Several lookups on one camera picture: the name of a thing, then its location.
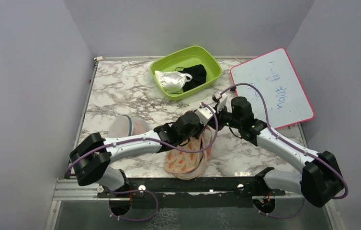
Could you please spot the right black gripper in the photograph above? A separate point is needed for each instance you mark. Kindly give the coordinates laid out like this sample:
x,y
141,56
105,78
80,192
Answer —
x,y
219,126

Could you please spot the black bra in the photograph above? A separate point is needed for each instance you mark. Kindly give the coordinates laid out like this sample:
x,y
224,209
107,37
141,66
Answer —
x,y
198,73

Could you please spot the white satin bra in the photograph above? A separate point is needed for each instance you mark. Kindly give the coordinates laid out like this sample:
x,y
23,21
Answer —
x,y
172,81

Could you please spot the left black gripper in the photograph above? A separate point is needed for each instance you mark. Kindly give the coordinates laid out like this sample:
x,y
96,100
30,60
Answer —
x,y
201,127

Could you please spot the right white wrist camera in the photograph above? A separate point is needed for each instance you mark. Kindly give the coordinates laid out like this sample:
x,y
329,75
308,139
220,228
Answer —
x,y
220,100

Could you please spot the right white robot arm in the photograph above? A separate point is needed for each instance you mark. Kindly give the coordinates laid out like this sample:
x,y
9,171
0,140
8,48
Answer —
x,y
317,178

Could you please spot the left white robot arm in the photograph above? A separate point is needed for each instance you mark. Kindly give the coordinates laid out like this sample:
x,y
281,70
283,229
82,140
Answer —
x,y
91,159

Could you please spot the white mesh laundry bag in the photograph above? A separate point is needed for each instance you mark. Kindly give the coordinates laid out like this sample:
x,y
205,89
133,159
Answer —
x,y
125,126

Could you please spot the green plastic basin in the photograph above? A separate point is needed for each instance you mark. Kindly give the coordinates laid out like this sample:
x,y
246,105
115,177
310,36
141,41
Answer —
x,y
195,61

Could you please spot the pink framed whiteboard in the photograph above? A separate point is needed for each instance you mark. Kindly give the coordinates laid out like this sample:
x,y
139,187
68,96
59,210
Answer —
x,y
272,86

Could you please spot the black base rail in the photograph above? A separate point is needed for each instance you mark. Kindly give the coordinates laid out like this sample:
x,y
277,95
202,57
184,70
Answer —
x,y
148,193

